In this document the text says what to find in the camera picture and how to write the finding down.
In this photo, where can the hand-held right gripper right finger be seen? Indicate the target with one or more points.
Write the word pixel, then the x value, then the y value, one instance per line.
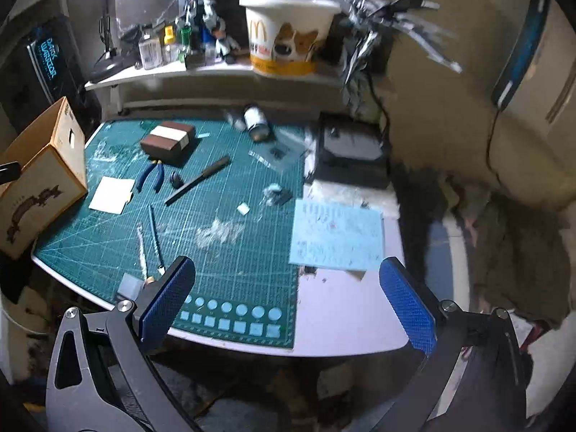
pixel 407 306

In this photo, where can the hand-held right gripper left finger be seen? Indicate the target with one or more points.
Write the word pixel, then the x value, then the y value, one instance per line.
pixel 166 299

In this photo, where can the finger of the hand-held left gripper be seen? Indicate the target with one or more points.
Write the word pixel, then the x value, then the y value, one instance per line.
pixel 9 172

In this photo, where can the brown cardboard box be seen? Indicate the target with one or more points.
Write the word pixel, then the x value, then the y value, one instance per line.
pixel 40 189

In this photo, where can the dark green craft tool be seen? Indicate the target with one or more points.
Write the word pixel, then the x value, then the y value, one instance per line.
pixel 198 180

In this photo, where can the brown white sanding block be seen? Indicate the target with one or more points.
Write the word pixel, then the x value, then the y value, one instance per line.
pixel 166 141

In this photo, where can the black white cylinder bottle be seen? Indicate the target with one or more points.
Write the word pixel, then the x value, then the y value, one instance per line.
pixel 256 121

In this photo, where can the small grey box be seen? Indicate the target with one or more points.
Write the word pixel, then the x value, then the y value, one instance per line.
pixel 130 287

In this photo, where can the thin white stick tool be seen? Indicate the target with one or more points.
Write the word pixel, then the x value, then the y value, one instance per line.
pixel 141 247

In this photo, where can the green cutting mat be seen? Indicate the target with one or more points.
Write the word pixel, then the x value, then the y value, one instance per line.
pixel 216 252

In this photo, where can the pale blue paper sheet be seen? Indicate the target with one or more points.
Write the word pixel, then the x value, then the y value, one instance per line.
pixel 337 236

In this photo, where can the white square paper pad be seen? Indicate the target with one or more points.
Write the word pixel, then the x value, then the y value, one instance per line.
pixel 111 195

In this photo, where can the black computer tower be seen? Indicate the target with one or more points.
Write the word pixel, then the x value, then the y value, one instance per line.
pixel 49 63

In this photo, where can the small white foam piece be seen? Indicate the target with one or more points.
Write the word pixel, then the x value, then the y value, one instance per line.
pixel 244 209

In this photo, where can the small black oval part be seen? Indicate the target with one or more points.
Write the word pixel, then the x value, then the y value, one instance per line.
pixel 176 179

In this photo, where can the dark fuzzy blanket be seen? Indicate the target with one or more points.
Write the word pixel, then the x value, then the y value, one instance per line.
pixel 517 243

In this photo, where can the black desk lamp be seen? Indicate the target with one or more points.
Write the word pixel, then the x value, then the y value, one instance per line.
pixel 104 67

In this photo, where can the small pale and black bits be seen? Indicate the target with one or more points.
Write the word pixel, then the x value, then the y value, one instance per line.
pixel 278 194

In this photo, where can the black flat device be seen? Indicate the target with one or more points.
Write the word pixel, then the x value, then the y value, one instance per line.
pixel 351 153

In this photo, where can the clear bag with black part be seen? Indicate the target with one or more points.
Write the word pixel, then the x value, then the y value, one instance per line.
pixel 276 153

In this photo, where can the clear glass bottle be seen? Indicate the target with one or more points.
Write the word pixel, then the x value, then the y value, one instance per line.
pixel 150 51

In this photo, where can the yellow cap bottle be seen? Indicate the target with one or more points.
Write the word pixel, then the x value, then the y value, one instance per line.
pixel 169 45

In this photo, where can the grey stormy backdrop panel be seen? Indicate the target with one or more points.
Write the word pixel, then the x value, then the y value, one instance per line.
pixel 135 0

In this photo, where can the green small bottle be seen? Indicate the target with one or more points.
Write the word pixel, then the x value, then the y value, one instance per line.
pixel 184 38

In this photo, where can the white shelf riser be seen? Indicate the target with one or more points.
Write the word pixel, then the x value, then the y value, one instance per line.
pixel 216 76

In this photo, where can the blue white robot model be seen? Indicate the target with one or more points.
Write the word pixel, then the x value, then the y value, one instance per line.
pixel 211 18

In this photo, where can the silver winged model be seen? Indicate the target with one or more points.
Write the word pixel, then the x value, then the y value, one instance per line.
pixel 373 31

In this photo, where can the blue black curved board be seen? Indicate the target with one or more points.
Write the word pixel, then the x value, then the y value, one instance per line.
pixel 522 45

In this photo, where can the printed paper bucket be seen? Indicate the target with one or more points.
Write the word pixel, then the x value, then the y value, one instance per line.
pixel 288 36

